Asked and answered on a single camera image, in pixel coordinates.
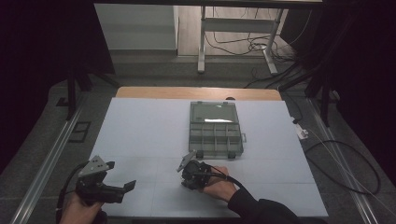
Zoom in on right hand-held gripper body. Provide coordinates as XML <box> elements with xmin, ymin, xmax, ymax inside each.
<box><xmin>177</xmin><ymin>149</ymin><xmax>213</xmax><ymax>190</ymax></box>

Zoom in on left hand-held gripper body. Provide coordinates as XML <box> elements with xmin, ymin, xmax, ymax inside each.
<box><xmin>76</xmin><ymin>155</ymin><xmax>125</xmax><ymax>207</ymax></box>

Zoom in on white desk frame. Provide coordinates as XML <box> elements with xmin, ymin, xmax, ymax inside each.
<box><xmin>197</xmin><ymin>6</ymin><xmax>279</xmax><ymax>76</ymax></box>

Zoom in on person's right hand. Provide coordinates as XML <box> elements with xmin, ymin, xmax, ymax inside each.
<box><xmin>200</xmin><ymin>165</ymin><xmax>238</xmax><ymax>203</ymax></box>

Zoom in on black looped cable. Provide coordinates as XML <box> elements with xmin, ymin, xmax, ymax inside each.
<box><xmin>303</xmin><ymin>139</ymin><xmax>382</xmax><ymax>196</ymax></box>

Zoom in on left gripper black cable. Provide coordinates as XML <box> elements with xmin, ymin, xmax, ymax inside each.
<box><xmin>55</xmin><ymin>161</ymin><xmax>90</xmax><ymax>223</ymax></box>

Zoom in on dark floor socket plate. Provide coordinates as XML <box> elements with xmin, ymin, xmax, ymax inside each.
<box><xmin>68</xmin><ymin>120</ymin><xmax>92</xmax><ymax>144</ymax></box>

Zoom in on thin white cable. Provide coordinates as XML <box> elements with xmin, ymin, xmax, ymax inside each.
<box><xmin>307</xmin><ymin>129</ymin><xmax>396</xmax><ymax>218</ymax></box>

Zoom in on person's left hand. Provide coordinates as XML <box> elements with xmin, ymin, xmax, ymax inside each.
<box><xmin>59</xmin><ymin>193</ymin><xmax>106</xmax><ymax>224</ymax></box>

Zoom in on dark curtain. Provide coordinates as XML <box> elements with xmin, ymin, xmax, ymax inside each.
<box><xmin>279</xmin><ymin>0</ymin><xmax>396</xmax><ymax>188</ymax></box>
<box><xmin>0</xmin><ymin>0</ymin><xmax>116</xmax><ymax>175</ymax></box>

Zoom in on grey transparent compartment storage box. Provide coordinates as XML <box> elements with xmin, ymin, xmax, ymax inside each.
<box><xmin>188</xmin><ymin>101</ymin><xmax>248</xmax><ymax>160</ymax></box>

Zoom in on black metal stand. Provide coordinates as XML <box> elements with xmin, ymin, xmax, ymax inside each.
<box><xmin>278</xmin><ymin>15</ymin><xmax>359</xmax><ymax>127</ymax></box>
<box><xmin>55</xmin><ymin>62</ymin><xmax>120</xmax><ymax>120</ymax></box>

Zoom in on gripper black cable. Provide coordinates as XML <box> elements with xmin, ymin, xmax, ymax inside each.
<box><xmin>55</xmin><ymin>161</ymin><xmax>90</xmax><ymax>223</ymax></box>
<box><xmin>202</xmin><ymin>164</ymin><xmax>247</xmax><ymax>190</ymax></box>

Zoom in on white cabinet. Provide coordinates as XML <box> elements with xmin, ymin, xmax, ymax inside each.
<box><xmin>93</xmin><ymin>3</ymin><xmax>180</xmax><ymax>50</ymax></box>

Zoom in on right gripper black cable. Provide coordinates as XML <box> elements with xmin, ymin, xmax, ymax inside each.
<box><xmin>202</xmin><ymin>164</ymin><xmax>247</xmax><ymax>190</ymax></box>

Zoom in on tangle of black floor cables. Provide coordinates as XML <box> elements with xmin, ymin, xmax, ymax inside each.
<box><xmin>204</xmin><ymin>7</ymin><xmax>307</xmax><ymax>90</ymax></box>

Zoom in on white foam board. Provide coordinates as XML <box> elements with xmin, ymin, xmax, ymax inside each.
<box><xmin>88</xmin><ymin>97</ymin><xmax>330</xmax><ymax>218</ymax></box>

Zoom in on aluminium floor rail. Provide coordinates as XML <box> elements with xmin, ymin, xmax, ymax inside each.
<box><xmin>8</xmin><ymin>92</ymin><xmax>90</xmax><ymax>224</ymax></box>
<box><xmin>306</xmin><ymin>97</ymin><xmax>379</xmax><ymax>224</ymax></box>

